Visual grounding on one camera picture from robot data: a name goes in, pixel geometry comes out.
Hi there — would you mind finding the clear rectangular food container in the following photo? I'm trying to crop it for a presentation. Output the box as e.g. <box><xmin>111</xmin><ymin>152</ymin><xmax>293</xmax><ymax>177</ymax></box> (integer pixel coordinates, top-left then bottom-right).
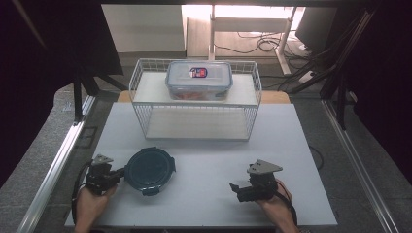
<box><xmin>164</xmin><ymin>60</ymin><xmax>234</xmax><ymax>102</ymax></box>

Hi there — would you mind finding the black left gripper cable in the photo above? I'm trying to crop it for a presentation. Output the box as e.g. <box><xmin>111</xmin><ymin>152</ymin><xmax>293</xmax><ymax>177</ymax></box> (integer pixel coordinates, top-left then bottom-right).
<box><xmin>70</xmin><ymin>159</ymin><xmax>94</xmax><ymax>225</ymax></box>

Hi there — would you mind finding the person's right hand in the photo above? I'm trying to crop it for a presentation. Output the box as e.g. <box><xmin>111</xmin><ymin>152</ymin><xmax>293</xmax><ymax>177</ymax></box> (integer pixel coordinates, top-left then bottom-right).
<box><xmin>256</xmin><ymin>179</ymin><xmax>293</xmax><ymax>225</ymax></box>

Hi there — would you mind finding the white wire shelf rack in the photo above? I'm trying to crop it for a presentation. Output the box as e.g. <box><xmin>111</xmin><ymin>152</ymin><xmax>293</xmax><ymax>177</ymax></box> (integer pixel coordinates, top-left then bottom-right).
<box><xmin>128</xmin><ymin>57</ymin><xmax>262</xmax><ymax>142</ymax></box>

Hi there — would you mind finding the aluminium frame rail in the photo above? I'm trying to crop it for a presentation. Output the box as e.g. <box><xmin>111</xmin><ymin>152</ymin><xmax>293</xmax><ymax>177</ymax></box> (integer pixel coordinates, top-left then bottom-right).
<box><xmin>16</xmin><ymin>95</ymin><xmax>97</xmax><ymax>233</ymax></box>
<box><xmin>322</xmin><ymin>99</ymin><xmax>398</xmax><ymax>233</ymax></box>

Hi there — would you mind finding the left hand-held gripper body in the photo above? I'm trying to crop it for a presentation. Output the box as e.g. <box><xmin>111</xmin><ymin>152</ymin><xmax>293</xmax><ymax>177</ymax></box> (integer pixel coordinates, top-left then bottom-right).
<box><xmin>85</xmin><ymin>153</ymin><xmax>120</xmax><ymax>196</ymax></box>

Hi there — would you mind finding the white power strip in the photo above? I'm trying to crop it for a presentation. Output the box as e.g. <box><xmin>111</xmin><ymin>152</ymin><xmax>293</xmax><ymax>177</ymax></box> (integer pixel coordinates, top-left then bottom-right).
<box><xmin>296</xmin><ymin>70</ymin><xmax>315</xmax><ymax>84</ymax></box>

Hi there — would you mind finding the black floor cable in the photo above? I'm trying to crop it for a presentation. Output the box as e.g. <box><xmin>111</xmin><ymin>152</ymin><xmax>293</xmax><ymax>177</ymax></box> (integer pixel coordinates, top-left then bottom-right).
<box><xmin>214</xmin><ymin>31</ymin><xmax>294</xmax><ymax>55</ymax></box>

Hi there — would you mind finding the wooden table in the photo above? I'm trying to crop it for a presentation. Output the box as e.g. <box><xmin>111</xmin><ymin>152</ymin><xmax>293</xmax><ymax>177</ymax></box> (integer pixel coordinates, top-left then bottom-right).
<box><xmin>117</xmin><ymin>89</ymin><xmax>292</xmax><ymax>105</ymax></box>

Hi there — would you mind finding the round dark food container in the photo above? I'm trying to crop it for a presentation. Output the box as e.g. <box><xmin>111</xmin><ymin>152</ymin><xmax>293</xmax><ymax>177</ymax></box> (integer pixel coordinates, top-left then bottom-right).
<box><xmin>123</xmin><ymin>146</ymin><xmax>178</xmax><ymax>197</ymax></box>

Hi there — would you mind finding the black stand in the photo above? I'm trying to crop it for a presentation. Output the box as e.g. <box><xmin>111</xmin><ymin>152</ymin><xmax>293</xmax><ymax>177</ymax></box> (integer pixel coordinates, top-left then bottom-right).
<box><xmin>73</xmin><ymin>73</ymin><xmax>129</xmax><ymax>124</ymax></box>
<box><xmin>320</xmin><ymin>72</ymin><xmax>348</xmax><ymax>131</ymax></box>

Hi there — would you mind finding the person's left hand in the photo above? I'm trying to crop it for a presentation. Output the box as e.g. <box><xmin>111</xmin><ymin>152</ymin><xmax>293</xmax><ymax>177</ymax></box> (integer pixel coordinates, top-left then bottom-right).
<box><xmin>74</xmin><ymin>184</ymin><xmax>119</xmax><ymax>225</ymax></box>

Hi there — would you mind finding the white desk frame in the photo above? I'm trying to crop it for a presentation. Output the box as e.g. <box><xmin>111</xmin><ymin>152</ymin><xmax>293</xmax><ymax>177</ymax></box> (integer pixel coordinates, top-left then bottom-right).
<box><xmin>207</xmin><ymin>4</ymin><xmax>298</xmax><ymax>76</ymax></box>

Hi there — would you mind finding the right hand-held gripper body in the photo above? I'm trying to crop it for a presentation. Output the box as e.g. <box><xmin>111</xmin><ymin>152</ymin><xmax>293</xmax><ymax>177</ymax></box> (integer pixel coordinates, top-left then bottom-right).
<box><xmin>237</xmin><ymin>158</ymin><xmax>284</xmax><ymax>204</ymax></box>

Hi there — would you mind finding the white cabinet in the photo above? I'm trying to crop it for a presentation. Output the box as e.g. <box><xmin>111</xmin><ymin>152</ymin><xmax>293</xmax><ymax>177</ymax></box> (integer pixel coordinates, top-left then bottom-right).
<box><xmin>101</xmin><ymin>4</ymin><xmax>188</xmax><ymax>54</ymax></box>

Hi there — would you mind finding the dark monitor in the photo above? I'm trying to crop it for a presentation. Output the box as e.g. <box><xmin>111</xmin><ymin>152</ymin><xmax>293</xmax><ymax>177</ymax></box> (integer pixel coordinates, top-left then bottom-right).
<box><xmin>294</xmin><ymin>7</ymin><xmax>339</xmax><ymax>55</ymax></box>

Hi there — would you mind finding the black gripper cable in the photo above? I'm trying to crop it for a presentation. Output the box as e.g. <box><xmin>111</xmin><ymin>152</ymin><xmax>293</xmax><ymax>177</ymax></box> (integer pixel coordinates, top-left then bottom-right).
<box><xmin>275</xmin><ymin>180</ymin><xmax>298</xmax><ymax>227</ymax></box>
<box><xmin>70</xmin><ymin>159</ymin><xmax>94</xmax><ymax>225</ymax></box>

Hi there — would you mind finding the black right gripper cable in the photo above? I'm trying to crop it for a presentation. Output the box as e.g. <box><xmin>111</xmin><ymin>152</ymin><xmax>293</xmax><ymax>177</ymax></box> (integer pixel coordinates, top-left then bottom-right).
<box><xmin>275</xmin><ymin>180</ymin><xmax>298</xmax><ymax>227</ymax></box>

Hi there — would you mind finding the bundle of black cables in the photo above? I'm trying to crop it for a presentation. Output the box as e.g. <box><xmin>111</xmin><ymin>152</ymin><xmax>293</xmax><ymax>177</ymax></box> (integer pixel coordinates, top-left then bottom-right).
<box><xmin>260</xmin><ymin>45</ymin><xmax>341</xmax><ymax>95</ymax></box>

